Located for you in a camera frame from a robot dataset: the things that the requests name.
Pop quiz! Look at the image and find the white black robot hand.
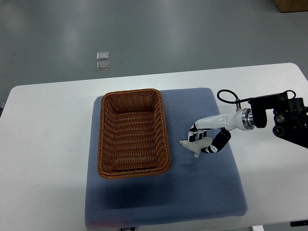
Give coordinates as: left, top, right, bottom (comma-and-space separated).
187, 108, 255, 154

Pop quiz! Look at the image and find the white toy bear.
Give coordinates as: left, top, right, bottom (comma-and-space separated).
179, 137, 212, 158

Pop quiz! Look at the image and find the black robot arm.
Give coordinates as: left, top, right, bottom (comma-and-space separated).
217, 90, 308, 148

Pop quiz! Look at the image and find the brown wicker basket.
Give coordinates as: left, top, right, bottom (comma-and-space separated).
97, 89, 171, 180

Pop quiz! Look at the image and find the black table control panel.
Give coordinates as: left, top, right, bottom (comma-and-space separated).
290, 220, 308, 227

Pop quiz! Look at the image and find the brown cardboard box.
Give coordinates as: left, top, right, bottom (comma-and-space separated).
272, 0, 308, 13

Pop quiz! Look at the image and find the lower silver floor plate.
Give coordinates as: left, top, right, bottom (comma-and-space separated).
96, 61, 110, 71

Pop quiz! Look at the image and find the silver floor plate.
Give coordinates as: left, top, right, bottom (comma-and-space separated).
96, 51, 109, 60
96, 61, 110, 71

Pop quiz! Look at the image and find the upper silver floor plate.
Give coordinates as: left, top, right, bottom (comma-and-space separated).
96, 51, 109, 60

